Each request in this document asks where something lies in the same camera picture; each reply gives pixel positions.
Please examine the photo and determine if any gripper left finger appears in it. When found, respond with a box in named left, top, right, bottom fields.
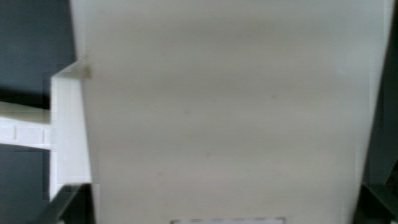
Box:
left=34, top=183, right=96, bottom=224

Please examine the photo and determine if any small white cube part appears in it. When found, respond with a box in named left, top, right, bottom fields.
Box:
left=54, top=0, right=397, bottom=224

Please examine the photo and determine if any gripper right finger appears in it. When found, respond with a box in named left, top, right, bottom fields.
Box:
left=359, top=185, right=398, bottom=224

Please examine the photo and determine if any white U-shaped border frame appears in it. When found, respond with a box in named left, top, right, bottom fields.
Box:
left=0, top=101, right=52, bottom=149

